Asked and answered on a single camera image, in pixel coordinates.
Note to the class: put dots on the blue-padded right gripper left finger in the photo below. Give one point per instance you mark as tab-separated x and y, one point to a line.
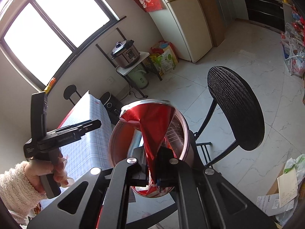
94	201

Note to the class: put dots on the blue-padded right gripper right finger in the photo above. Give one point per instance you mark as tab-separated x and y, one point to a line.
207	201

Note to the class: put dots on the crushed red cola can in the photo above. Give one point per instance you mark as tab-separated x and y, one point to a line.
154	135

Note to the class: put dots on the terracotta trash bin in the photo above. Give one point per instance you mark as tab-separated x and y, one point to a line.
178	136

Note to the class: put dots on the black kitchen oven cabinet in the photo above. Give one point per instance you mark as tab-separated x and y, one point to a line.
267	12

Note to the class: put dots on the left hand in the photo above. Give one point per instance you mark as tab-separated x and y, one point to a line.
36	168

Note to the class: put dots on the checked blue tablecloth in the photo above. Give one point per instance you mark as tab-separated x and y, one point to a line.
92	149

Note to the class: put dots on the yellow bag on windowsill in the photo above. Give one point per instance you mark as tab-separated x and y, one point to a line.
50	85

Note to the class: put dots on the black round stool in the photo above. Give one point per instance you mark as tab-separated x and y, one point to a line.
69	91

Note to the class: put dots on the papers on floor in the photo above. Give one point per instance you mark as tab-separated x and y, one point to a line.
281	197

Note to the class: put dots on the black chair near bin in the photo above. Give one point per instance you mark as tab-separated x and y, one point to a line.
241	108

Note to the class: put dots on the small white side table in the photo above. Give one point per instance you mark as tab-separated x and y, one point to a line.
146	63

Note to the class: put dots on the green thermos jug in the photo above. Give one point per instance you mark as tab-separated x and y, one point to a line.
138	76

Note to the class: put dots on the electric pressure cooker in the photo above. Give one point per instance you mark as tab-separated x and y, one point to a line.
125	54

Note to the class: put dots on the green printed shopping bag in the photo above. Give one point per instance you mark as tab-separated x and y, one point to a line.
164	57

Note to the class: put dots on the cream refrigerator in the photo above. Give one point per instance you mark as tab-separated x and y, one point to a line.
183	23

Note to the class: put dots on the window with dark frame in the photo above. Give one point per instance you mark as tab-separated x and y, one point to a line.
42	38

